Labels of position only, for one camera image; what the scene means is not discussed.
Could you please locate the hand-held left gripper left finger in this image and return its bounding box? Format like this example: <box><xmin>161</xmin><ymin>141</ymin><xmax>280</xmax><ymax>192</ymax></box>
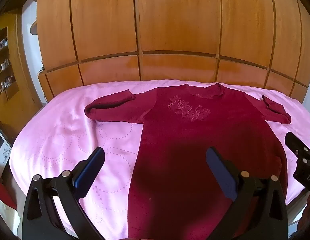
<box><xmin>22</xmin><ymin>146</ymin><xmax>106</xmax><ymax>240</ymax></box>

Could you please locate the white appliance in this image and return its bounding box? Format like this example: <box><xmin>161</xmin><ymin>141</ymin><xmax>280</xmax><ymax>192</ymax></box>
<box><xmin>0</xmin><ymin>127</ymin><xmax>12</xmax><ymax>167</ymax></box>

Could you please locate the wooden shelf cabinet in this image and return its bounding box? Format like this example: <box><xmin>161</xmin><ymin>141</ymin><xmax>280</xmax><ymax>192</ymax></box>
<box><xmin>0</xmin><ymin>14</ymin><xmax>42</xmax><ymax>130</ymax></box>

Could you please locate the dark red embroidered dress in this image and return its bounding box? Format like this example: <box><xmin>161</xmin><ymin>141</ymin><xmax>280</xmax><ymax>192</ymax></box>
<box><xmin>84</xmin><ymin>82</ymin><xmax>292</xmax><ymax>240</ymax></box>

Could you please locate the red cloth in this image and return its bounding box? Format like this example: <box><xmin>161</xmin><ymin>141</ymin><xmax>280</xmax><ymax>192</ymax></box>
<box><xmin>0</xmin><ymin>179</ymin><xmax>18</xmax><ymax>211</ymax></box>

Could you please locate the wooden wardrobe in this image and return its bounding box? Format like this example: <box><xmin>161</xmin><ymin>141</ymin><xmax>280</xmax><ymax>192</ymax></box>
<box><xmin>36</xmin><ymin>0</ymin><xmax>310</xmax><ymax>104</ymax></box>

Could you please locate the pink dotted blanket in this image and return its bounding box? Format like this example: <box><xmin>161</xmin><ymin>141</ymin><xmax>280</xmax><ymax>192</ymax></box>
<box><xmin>9</xmin><ymin>79</ymin><xmax>310</xmax><ymax>238</ymax></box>

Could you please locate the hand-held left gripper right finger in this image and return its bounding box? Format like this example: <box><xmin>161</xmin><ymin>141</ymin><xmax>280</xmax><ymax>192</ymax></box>
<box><xmin>206</xmin><ymin>147</ymin><xmax>288</xmax><ymax>240</ymax></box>

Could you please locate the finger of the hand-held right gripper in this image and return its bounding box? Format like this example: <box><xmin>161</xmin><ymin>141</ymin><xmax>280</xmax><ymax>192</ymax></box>
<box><xmin>284</xmin><ymin>131</ymin><xmax>310</xmax><ymax>164</ymax></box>

